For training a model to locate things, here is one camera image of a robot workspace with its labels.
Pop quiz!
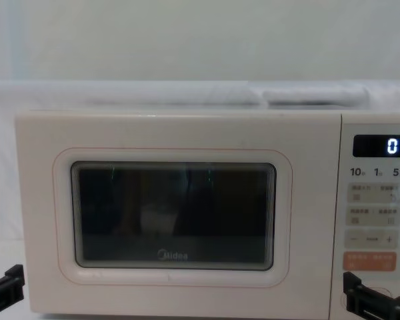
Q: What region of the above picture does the cream microwave oven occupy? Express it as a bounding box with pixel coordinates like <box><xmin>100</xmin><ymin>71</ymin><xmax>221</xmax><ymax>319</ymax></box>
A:
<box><xmin>14</xmin><ymin>83</ymin><xmax>400</xmax><ymax>320</ymax></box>

